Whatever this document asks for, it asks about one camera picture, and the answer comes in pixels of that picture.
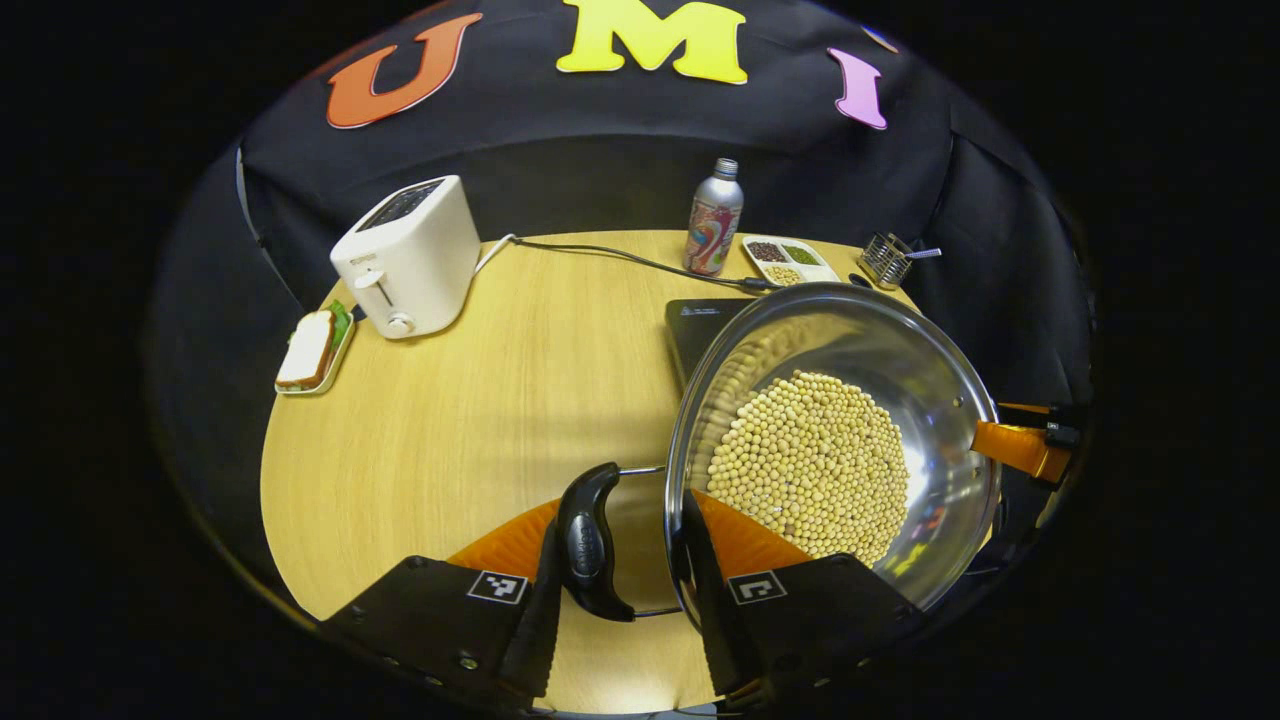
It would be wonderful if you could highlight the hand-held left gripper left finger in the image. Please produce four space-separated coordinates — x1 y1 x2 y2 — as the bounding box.
320 497 564 701

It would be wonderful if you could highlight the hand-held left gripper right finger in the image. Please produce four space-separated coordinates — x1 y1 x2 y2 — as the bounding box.
680 488 926 701

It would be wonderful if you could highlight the steel pot with black handle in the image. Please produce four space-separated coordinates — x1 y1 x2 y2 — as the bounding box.
556 282 1003 623

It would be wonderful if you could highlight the black induction cooktop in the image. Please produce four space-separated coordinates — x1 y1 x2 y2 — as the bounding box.
665 297 761 393

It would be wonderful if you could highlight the pile of soybeans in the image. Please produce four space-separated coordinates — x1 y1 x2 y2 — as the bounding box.
705 370 911 568

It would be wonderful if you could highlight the pale green tray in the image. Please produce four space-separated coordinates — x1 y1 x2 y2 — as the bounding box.
275 300 358 397

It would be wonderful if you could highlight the white divided bean dish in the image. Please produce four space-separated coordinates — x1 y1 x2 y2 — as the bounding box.
742 235 841 288

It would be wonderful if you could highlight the sandwich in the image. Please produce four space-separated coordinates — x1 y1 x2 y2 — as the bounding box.
277 300 353 391

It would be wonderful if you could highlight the white toaster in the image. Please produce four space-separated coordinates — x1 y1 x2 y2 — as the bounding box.
330 175 483 341

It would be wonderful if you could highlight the silver drink bottle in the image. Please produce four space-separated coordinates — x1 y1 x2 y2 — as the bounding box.
683 158 745 278

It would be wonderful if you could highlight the wire mesh holder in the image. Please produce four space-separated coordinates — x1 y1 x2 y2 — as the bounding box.
858 232 914 291

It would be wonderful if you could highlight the black power cable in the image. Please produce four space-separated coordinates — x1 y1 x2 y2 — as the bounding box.
475 233 781 293

